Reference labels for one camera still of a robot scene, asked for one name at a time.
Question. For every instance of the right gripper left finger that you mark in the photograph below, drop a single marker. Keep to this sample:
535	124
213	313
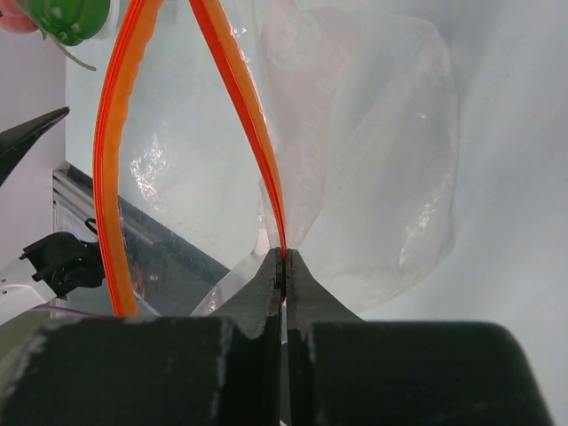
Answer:
247	295

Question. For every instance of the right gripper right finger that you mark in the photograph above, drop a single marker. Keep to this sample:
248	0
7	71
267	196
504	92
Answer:
308	302

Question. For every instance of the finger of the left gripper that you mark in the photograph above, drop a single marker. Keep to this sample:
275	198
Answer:
17	141

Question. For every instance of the red bell pepper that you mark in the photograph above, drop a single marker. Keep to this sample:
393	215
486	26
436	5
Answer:
14	20

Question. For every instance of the green bell pepper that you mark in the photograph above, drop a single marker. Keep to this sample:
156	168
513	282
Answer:
71	22

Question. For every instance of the clear zip top bag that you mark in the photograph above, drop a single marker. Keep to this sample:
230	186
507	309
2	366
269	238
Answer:
329	127

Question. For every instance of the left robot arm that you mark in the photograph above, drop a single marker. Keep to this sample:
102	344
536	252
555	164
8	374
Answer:
57	264

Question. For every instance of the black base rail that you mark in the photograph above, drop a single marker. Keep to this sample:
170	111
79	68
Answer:
170	276

